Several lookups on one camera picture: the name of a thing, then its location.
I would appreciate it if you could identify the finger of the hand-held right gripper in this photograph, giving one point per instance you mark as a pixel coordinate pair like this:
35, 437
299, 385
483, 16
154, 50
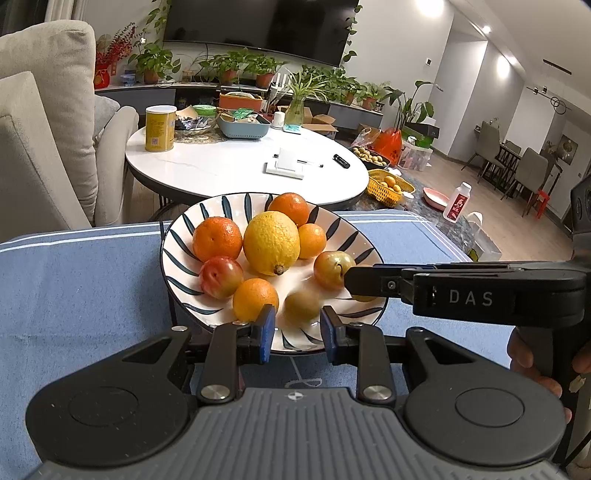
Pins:
374, 281

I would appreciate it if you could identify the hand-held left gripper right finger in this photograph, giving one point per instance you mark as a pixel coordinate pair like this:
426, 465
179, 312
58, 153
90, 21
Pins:
328, 333

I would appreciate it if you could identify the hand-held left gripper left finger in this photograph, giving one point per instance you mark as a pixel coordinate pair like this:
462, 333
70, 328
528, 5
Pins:
265, 333

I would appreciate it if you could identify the small green yellow fruit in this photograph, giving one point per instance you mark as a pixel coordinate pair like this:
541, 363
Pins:
364, 298

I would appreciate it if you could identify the brown green kiwi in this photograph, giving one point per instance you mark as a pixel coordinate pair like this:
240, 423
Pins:
302, 303

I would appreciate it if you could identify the red yellow plum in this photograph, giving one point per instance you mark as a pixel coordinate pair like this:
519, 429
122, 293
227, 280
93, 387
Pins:
332, 270
220, 277

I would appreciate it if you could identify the white plate with blue stripes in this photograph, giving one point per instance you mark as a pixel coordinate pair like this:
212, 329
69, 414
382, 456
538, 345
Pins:
300, 282

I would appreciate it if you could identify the yellow lemon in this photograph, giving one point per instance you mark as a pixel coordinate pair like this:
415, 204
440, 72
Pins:
271, 242

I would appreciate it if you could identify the large orange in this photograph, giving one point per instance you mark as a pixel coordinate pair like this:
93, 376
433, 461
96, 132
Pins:
217, 237

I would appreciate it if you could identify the medium orange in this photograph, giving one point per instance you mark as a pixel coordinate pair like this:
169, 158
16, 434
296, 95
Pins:
290, 207

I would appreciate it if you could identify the person's right hand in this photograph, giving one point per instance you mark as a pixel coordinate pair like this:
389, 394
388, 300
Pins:
526, 361

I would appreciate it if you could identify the small orange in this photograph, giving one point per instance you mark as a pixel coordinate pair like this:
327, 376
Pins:
311, 241
255, 299

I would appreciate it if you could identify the white plastic container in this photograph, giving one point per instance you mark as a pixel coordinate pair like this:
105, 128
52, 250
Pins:
485, 240

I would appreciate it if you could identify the dark marble coffee table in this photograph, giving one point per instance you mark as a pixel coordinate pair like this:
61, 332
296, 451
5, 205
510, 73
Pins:
429, 226

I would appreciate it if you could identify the yellow basket of oranges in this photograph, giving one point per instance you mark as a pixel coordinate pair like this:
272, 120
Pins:
390, 187

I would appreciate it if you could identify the white bottle with red label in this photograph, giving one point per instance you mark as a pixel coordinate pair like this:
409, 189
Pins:
457, 203

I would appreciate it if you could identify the pink bowl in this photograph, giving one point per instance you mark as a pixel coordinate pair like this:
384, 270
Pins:
436, 198

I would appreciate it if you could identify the red stool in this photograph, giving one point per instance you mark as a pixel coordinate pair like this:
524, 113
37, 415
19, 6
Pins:
544, 201

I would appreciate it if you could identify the tray of small brown fruit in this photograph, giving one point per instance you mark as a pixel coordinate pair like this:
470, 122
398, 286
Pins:
369, 156

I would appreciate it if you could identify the black marker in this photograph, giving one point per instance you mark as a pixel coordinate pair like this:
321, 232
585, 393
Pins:
342, 159

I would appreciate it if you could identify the grey dining chair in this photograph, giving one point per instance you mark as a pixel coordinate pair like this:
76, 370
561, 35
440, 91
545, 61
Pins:
482, 143
531, 173

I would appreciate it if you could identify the clear storage box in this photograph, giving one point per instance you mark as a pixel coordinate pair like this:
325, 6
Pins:
415, 157

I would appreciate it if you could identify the white pen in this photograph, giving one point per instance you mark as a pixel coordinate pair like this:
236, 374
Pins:
310, 162

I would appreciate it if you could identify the orange plastic bag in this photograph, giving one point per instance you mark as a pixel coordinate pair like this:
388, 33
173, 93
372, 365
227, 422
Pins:
388, 145

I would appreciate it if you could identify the white notepad box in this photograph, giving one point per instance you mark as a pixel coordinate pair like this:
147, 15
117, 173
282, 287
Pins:
286, 164

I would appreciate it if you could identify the cardboard box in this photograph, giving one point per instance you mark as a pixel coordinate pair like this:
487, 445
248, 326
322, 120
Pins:
325, 124

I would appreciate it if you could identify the round white table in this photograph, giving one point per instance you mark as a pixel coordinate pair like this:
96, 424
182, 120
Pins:
221, 170

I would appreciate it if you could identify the green packet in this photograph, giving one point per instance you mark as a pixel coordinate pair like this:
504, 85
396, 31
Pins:
292, 129

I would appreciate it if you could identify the blue blanket with white stripes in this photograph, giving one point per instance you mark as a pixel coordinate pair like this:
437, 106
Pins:
92, 286

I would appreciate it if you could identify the large leaf potted plant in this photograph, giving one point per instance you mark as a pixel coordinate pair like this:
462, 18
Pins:
411, 104

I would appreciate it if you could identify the white cylinder device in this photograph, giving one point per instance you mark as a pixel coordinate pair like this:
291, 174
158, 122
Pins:
280, 120

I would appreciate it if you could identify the potted green plant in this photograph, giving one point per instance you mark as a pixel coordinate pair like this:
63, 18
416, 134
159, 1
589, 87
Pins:
152, 62
264, 76
351, 90
226, 69

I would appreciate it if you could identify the spider plant in glass vase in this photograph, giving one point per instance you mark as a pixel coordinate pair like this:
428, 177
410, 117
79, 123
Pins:
298, 99

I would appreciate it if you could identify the blue plastic basket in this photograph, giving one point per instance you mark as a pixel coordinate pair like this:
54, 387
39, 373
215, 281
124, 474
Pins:
242, 129

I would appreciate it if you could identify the tray of wrapped snacks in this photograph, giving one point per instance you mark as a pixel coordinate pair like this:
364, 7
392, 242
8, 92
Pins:
194, 127

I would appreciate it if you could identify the orange box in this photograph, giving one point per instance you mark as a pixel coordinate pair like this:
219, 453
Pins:
240, 100

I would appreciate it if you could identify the yellow can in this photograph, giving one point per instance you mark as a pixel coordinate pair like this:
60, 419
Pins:
160, 129

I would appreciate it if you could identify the green lidded bowl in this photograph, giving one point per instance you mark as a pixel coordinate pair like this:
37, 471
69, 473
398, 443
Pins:
204, 110

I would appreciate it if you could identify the hanging green vine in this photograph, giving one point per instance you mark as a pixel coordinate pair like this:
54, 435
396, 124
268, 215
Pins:
159, 18
352, 32

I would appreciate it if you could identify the dark tv cabinet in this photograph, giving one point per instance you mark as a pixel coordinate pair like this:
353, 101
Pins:
152, 94

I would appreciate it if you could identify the grey pillow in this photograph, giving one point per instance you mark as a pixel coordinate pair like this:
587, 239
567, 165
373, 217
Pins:
107, 115

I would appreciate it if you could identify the black television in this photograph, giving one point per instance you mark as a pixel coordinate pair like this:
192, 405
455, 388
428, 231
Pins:
258, 27

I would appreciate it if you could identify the beige sofa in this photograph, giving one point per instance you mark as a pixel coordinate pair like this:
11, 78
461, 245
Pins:
41, 138

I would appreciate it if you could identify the red berry decoration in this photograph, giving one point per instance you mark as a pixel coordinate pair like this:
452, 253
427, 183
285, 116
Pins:
108, 55

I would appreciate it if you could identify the framed wall picture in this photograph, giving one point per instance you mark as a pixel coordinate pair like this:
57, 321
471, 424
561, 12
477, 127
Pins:
565, 150

